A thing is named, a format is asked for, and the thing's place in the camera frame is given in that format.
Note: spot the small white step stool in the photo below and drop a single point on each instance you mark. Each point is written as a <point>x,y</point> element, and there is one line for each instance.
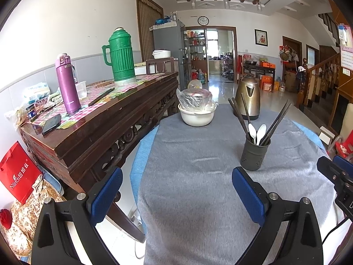
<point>328,135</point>

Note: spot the pink wall calendar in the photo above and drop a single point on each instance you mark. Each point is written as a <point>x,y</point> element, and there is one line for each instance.
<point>347,52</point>

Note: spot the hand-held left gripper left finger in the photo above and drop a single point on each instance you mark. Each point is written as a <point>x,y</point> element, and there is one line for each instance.
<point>106,196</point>

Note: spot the clear water bottle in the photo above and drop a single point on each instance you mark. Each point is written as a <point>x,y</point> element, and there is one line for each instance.
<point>74,74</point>

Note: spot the brown wooden door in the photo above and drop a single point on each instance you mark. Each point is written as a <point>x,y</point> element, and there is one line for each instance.
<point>292,48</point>

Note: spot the orange box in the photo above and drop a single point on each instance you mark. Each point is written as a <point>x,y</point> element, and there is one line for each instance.
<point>267,83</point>

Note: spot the bunch of dark chopsticks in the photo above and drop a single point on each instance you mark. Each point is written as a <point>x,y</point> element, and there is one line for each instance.
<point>275,124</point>

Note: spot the dark wooden side table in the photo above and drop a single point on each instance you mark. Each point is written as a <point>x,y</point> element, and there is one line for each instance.
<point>256,70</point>

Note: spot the brown striped curtain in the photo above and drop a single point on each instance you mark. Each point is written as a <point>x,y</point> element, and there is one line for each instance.
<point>149,27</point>

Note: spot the blue lidded container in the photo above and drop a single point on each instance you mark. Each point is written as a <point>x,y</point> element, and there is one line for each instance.
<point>53,183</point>

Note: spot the white plastic spoon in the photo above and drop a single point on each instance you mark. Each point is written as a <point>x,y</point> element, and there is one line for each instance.
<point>261,132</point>
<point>251,131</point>

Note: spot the wooden staircase railing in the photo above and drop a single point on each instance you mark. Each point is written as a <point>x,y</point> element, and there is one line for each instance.
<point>320,77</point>

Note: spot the dark stick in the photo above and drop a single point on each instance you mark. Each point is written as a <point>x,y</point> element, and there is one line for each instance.
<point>101,97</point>

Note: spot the wooden chair back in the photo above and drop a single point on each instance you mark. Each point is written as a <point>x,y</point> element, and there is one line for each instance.
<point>160,65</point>

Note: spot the red child chair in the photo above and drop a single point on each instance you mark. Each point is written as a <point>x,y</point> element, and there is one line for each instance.
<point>343,147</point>

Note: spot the beige sofa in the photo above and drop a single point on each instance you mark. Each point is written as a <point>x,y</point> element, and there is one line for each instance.
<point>348,134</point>

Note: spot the black smartphone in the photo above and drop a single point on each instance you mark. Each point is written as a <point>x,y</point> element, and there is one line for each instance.
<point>51,124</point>

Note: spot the framed wall picture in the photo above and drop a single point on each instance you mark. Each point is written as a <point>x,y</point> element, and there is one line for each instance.
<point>261,37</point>

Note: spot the brass electric kettle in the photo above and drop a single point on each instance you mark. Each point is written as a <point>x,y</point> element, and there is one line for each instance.
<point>248,96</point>

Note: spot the dark grey utensil holder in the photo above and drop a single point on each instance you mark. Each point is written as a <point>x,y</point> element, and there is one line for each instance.
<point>255,156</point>

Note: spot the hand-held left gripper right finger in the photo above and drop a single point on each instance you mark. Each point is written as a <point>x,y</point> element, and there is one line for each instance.
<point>248,196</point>

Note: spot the white rice cooker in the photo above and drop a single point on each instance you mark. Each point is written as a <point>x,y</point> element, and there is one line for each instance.
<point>162,54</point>

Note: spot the checkered cloth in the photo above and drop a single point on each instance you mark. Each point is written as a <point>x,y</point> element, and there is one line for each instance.
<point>110,93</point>

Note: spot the gold patterned bag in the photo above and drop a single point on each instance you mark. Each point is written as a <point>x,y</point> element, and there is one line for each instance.
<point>24,220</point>

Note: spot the grey tablecloth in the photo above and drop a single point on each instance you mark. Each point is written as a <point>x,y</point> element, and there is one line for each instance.
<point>193,185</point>

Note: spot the pile of snack packets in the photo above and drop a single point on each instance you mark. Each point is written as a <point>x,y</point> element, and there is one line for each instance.
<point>35,93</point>

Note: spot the purple insulated bottle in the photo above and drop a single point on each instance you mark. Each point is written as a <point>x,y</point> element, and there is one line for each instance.
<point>67,85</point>

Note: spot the kitchen shelf with bottles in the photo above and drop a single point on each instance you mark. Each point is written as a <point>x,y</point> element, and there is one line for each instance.
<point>196,45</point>

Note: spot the blue table cover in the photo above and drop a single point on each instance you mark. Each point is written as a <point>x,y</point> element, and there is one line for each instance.
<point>138,154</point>

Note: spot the red paper bag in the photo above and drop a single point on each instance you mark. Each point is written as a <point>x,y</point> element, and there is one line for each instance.
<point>19,171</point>

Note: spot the clear plastic cup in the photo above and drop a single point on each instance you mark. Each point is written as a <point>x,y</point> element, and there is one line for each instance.
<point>81,89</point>

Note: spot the grey refrigerator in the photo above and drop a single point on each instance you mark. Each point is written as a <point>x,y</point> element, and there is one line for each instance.
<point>168,38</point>

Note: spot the green thermos flask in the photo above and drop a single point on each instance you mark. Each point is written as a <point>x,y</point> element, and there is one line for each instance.
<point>122,55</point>

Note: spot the carved wooden sideboard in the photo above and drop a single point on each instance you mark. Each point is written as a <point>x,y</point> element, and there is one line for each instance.
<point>91,138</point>

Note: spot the small white fan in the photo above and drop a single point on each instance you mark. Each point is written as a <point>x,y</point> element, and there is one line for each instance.
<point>195,84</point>

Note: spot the round wall clock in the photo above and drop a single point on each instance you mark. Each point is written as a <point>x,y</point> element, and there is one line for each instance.
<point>203,20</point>

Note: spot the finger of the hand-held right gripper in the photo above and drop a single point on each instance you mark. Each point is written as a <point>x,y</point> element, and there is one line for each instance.
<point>328,167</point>

